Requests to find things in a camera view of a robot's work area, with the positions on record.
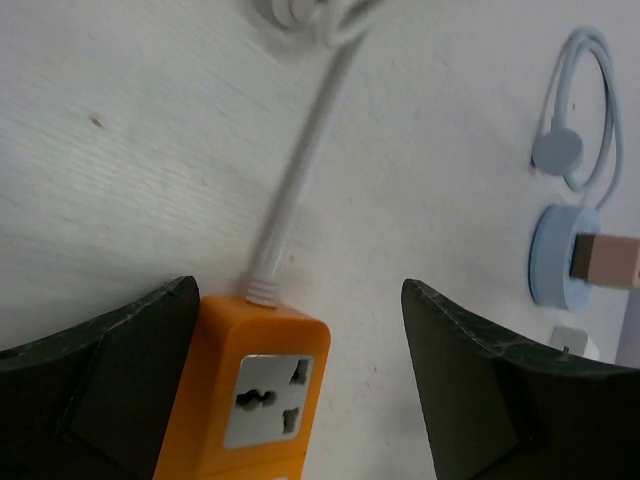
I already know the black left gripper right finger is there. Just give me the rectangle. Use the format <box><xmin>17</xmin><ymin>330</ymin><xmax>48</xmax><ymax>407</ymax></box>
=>
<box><xmin>401</xmin><ymin>279</ymin><xmax>639</xmax><ymax>479</ymax></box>

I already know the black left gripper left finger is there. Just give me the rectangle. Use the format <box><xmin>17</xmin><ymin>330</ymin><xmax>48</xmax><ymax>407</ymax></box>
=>
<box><xmin>1</xmin><ymin>276</ymin><xmax>200</xmax><ymax>479</ymax></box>

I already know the brown pink plug adapter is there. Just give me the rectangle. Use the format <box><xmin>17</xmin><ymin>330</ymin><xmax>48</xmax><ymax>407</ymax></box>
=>
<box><xmin>570</xmin><ymin>234</ymin><xmax>639</xmax><ymax>289</ymax></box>

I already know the white cube charger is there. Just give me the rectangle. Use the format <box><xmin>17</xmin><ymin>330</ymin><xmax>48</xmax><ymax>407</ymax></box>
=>
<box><xmin>548</xmin><ymin>325</ymin><xmax>600</xmax><ymax>361</ymax></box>

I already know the orange power strip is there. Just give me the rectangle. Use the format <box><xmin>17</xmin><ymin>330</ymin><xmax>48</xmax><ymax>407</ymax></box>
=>
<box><xmin>154</xmin><ymin>295</ymin><xmax>331</xmax><ymax>480</ymax></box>

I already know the white power strip cable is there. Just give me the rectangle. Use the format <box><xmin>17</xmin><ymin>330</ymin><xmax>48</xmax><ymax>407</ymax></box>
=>
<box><xmin>238</xmin><ymin>0</ymin><xmax>381</xmax><ymax>307</ymax></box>

